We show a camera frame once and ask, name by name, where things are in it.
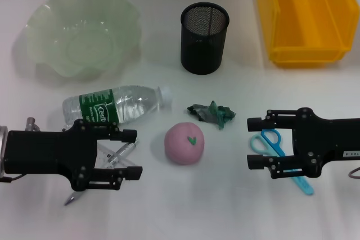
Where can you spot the blue scissors with cap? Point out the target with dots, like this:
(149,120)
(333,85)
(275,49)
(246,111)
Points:
(305,188)

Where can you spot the yellow plastic bin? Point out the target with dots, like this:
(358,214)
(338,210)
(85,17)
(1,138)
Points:
(298,26)

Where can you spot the pale green wavy glass plate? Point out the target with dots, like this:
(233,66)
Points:
(70,40)

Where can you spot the silver ballpoint pen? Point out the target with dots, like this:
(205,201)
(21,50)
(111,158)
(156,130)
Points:
(126,148)

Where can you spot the clear water bottle green label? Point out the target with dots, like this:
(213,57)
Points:
(126,102)

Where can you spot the black mesh pen holder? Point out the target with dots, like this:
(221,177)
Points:
(202,51)

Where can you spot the pink toy peach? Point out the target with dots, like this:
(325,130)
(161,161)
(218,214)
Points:
(180,150)

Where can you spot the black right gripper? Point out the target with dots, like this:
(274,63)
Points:
(323,141)

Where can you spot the green plastic wrapper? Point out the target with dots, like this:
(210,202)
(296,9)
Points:
(213,112)

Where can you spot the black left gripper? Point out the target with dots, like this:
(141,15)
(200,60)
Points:
(47,153)

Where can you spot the transparent plastic ruler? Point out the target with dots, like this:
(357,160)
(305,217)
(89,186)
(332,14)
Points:
(108,155)

